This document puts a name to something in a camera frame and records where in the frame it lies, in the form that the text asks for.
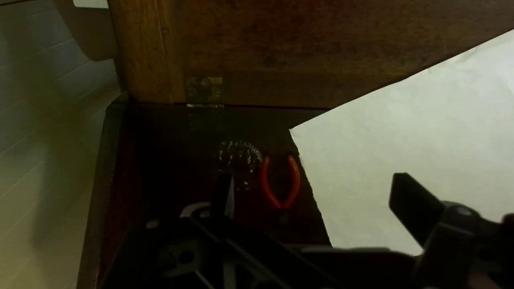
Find large white paper sheet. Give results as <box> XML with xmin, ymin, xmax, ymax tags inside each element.
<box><xmin>287</xmin><ymin>29</ymin><xmax>514</xmax><ymax>257</ymax></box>

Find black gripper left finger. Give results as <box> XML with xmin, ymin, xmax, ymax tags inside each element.
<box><xmin>215</xmin><ymin>170</ymin><xmax>238</xmax><ymax>221</ymax></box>

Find red handled scissors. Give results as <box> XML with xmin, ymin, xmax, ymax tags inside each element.
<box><xmin>260</xmin><ymin>154</ymin><xmax>302</xmax><ymax>212</ymax></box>

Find dark wooden secretary desk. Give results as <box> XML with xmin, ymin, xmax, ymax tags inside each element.
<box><xmin>74</xmin><ymin>0</ymin><xmax>514</xmax><ymax>289</ymax></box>

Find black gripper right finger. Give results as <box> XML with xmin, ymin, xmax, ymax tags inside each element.
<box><xmin>389</xmin><ymin>172</ymin><xmax>446</xmax><ymax>249</ymax></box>

